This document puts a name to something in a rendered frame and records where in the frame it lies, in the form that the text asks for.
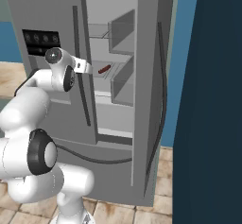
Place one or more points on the red sausage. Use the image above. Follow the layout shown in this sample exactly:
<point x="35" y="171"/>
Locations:
<point x="104" y="69"/>

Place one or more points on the grey fridge door bin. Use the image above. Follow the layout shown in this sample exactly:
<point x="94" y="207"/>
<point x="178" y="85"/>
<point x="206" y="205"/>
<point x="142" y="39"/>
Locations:
<point x="123" y="32"/>
<point x="123" y="87"/>

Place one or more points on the grey fridge drawer front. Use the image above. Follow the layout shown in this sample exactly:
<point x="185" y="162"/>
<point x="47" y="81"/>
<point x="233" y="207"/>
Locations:
<point x="107" y="180"/>

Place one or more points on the dark blue tall cupboard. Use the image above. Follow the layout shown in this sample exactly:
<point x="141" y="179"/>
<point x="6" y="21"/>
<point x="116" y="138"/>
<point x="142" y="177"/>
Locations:
<point x="211" y="108"/>

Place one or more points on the grey fridge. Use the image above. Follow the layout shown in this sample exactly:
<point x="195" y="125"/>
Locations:
<point x="119" y="177"/>

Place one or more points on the grey open fridge door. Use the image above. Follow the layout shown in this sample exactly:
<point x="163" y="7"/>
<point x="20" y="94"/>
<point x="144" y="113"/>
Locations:
<point x="146" y="76"/>

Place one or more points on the grey fridge door with dispenser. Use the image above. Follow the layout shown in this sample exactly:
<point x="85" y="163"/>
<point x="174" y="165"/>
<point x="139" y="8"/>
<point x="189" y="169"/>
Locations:
<point x="47" y="10"/>

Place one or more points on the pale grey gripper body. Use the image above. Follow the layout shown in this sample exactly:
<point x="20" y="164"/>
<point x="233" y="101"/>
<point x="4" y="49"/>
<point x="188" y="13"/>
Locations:
<point x="86" y="67"/>

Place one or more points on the clear fridge shelf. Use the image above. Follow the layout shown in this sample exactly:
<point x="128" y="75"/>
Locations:
<point x="115" y="68"/>
<point x="97" y="32"/>

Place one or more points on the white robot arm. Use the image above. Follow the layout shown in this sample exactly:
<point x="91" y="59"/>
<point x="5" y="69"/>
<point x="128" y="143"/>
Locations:
<point x="22" y="158"/>

